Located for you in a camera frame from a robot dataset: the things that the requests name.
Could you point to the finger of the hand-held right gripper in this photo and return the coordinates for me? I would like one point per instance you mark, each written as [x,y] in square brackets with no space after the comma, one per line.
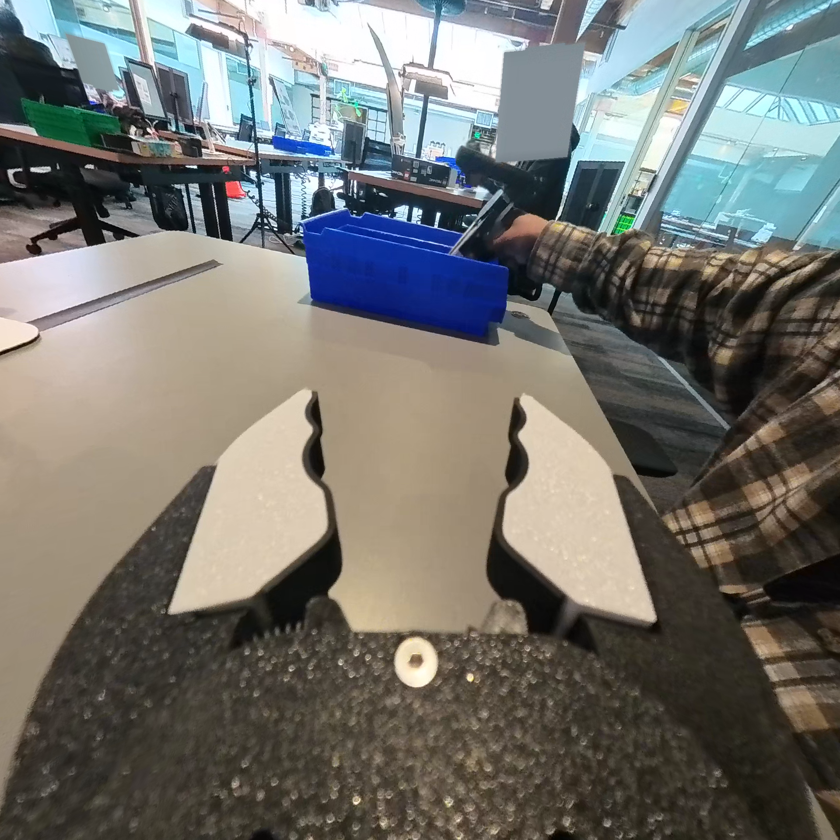
[479,226]

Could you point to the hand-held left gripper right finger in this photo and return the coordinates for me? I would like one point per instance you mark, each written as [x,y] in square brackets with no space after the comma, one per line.
[571,525]

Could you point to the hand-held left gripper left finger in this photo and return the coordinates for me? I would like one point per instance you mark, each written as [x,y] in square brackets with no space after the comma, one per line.
[262,518]

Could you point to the blue plastic storage bin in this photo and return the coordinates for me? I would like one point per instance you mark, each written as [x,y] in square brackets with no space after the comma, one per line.
[394,282]

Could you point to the person's right hand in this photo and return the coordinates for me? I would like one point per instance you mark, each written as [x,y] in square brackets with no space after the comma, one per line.
[522,239]

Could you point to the black equipment box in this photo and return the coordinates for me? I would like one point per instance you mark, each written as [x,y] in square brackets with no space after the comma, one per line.
[423,172]

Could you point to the wooden office desk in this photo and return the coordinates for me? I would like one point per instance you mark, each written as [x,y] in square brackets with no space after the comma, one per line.
[410,184]
[98,152]

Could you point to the black metal cabinet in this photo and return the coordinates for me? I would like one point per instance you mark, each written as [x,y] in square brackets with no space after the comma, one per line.
[594,197]

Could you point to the studio light panel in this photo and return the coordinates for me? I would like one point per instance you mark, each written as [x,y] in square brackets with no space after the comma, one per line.
[426,82]

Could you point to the black chair armrest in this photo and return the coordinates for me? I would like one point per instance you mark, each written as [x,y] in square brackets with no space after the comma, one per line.
[646,446]

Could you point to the curved grey banner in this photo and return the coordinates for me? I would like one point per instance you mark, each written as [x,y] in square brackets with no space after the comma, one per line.
[392,92]

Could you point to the small black monitor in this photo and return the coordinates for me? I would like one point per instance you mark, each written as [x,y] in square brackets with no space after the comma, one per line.
[354,141]

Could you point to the black backpack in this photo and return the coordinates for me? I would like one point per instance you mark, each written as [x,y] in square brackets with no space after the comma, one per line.
[169,207]
[323,203]

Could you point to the round black ceiling lamp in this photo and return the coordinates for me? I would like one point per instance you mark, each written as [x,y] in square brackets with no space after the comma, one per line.
[441,6]

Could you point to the low blue tray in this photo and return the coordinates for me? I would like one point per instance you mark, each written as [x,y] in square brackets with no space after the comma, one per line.
[302,145]

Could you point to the operator arm plaid sleeve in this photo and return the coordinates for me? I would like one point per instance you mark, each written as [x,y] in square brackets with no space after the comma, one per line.
[774,472]

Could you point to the orange traffic cone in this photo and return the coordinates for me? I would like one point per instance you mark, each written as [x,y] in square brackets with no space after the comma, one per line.
[234,190]

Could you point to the black desktop monitor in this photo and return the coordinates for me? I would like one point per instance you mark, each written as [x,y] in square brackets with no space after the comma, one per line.
[148,88]
[180,92]

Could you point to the black office chair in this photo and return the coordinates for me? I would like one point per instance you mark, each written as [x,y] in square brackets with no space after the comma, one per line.
[98,190]

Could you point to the green plastic crate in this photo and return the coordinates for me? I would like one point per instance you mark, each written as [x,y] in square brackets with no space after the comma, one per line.
[59,121]

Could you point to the ceiling camera cluster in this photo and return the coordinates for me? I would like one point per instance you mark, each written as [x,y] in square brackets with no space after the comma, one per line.
[317,3]

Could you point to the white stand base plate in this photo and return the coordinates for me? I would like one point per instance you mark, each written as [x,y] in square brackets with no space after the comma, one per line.
[16,336]

